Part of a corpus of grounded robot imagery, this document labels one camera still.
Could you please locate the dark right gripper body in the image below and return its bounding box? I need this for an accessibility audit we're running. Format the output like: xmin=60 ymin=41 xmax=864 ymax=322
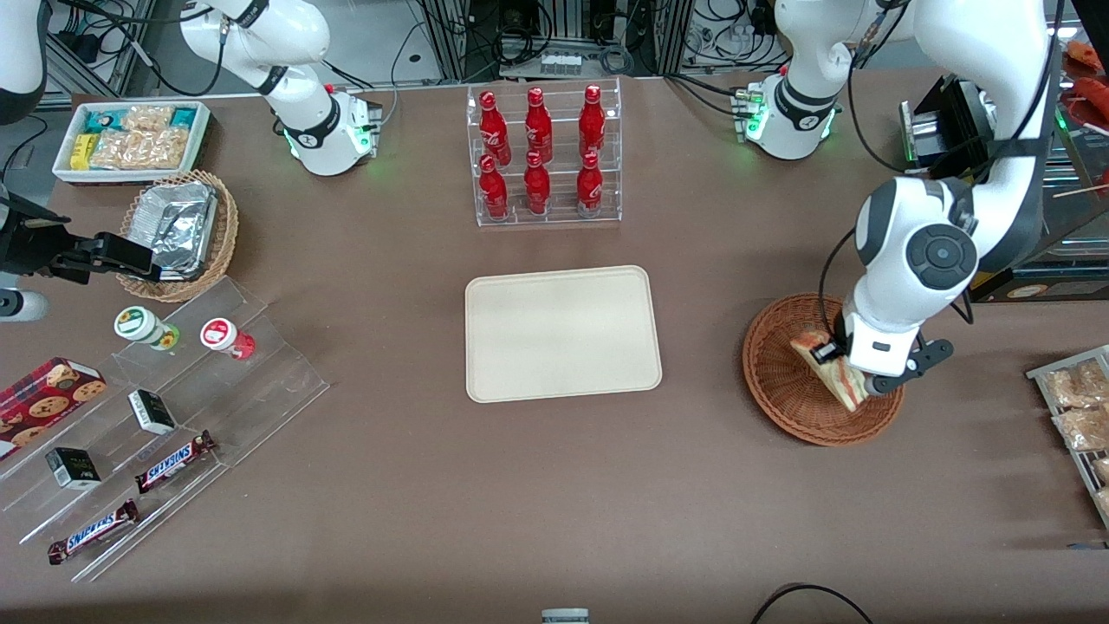
xmin=0 ymin=196 xmax=72 ymax=278

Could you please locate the triangular sandwich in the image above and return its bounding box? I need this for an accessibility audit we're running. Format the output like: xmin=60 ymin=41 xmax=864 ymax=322
xmin=789 ymin=328 xmax=870 ymax=414

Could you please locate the brown wicker basket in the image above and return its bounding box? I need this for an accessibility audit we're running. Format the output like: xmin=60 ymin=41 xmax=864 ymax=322
xmin=743 ymin=293 xmax=907 ymax=448

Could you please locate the light wicker basket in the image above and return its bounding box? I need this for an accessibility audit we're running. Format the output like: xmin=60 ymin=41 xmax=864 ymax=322
xmin=114 ymin=169 xmax=240 ymax=304

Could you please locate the beige plastic tray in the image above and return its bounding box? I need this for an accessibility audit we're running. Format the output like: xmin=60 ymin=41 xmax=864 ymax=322
xmin=464 ymin=264 xmax=664 ymax=405

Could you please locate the aluminium foil container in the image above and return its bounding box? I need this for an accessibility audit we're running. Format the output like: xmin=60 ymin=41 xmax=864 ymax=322
xmin=127 ymin=180 xmax=220 ymax=281

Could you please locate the green lid yogurt cup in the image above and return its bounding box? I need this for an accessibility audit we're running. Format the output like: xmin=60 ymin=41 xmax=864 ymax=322
xmin=113 ymin=306 xmax=182 ymax=352

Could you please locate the white plastic snack bin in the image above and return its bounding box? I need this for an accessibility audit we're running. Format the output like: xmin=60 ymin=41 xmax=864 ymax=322
xmin=52 ymin=100 xmax=212 ymax=186

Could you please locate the large clear cracker bag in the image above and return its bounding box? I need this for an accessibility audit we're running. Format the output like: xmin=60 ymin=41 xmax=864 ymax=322
xmin=89 ymin=127 xmax=191 ymax=172

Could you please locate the red lid yogurt cup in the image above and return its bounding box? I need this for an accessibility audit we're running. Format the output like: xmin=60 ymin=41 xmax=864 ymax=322
xmin=200 ymin=317 xmax=257 ymax=361

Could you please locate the red cookie box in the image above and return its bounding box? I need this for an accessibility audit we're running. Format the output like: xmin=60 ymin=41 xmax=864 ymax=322
xmin=0 ymin=356 xmax=108 ymax=461

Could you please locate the small clear cracker bag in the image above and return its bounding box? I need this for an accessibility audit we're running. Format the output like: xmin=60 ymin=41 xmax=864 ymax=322
xmin=121 ymin=104 xmax=176 ymax=133

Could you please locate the small black carton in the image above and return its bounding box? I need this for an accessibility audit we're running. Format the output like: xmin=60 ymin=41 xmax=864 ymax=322
xmin=127 ymin=389 xmax=178 ymax=437
xmin=44 ymin=446 xmax=103 ymax=491

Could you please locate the clear acrylic stepped shelf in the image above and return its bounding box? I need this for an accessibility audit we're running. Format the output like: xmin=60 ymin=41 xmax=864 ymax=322
xmin=0 ymin=276 xmax=331 ymax=584

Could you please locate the clear bagged pastry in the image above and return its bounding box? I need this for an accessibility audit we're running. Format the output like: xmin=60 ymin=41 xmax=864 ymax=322
xmin=1052 ymin=406 xmax=1109 ymax=452
xmin=1043 ymin=359 xmax=1109 ymax=409

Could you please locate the snickers chocolate bar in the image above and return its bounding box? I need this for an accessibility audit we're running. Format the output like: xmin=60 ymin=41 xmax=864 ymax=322
xmin=47 ymin=498 xmax=142 ymax=567
xmin=133 ymin=430 xmax=218 ymax=496

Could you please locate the red cola bottle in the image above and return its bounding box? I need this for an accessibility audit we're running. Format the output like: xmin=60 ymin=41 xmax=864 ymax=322
xmin=478 ymin=90 xmax=513 ymax=166
xmin=524 ymin=87 xmax=555 ymax=165
xmin=575 ymin=152 xmax=605 ymax=218
xmin=478 ymin=154 xmax=510 ymax=221
xmin=522 ymin=151 xmax=552 ymax=217
xmin=578 ymin=84 xmax=606 ymax=162

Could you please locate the clear acrylic bottle rack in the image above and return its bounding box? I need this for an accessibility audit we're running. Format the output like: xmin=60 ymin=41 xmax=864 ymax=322
xmin=466 ymin=76 xmax=624 ymax=229

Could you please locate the aluminium equipment rack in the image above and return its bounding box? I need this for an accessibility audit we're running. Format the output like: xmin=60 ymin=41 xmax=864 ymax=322
xmin=414 ymin=0 xmax=696 ymax=81

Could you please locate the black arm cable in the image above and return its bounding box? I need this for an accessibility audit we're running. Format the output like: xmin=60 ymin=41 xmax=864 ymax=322
xmin=817 ymin=39 xmax=976 ymax=341

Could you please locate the aluminium frame with cables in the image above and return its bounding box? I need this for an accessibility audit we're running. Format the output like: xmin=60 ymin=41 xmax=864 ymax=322
xmin=42 ymin=0 xmax=167 ymax=98

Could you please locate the black looped table cable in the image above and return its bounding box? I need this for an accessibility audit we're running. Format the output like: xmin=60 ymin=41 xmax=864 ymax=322
xmin=749 ymin=582 xmax=876 ymax=624

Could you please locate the grey wire rack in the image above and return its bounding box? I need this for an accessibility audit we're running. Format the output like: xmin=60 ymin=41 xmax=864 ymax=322
xmin=1026 ymin=344 xmax=1109 ymax=530

